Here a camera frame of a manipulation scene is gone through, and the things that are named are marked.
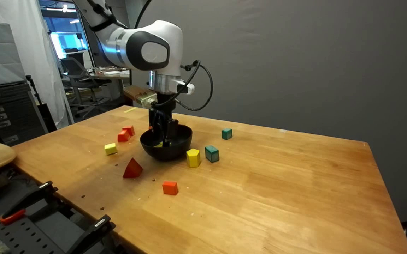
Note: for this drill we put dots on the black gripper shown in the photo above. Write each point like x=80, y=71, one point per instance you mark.
x=162, y=115

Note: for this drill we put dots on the red wooden cube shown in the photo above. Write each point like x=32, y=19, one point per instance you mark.
x=123, y=138
x=130, y=131
x=170, y=188
x=133, y=170

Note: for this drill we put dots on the lime yellow wooden cube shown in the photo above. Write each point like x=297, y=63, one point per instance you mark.
x=111, y=150

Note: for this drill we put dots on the teal wooden cube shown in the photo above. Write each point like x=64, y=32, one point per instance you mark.
x=227, y=135
x=212, y=155

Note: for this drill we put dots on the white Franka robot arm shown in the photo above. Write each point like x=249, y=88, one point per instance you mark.
x=142, y=47

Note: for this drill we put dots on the black round bowl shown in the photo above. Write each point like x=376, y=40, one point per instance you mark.
x=166, y=153

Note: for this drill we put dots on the yellow tape strip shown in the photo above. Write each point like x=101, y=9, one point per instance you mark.
x=130, y=111

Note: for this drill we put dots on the white desk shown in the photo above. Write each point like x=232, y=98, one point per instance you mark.
x=112, y=74

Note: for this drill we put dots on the dark office chair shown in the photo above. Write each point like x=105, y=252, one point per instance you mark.
x=78, y=83

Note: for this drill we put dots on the black stand leg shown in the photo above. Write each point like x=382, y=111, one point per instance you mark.
x=43, y=111

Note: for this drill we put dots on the bright blue monitor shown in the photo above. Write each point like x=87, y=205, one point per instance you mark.
x=68, y=42

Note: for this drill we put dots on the grey collapsible backdrop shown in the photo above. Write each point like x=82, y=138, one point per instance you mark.
x=283, y=71

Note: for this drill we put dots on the black perforated breadboard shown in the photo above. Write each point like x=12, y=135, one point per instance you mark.
x=43, y=231

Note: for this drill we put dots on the black labelled cabinet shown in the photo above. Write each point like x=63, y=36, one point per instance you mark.
x=6, y=114

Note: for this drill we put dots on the white fabric curtain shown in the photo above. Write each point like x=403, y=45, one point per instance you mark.
x=29, y=43

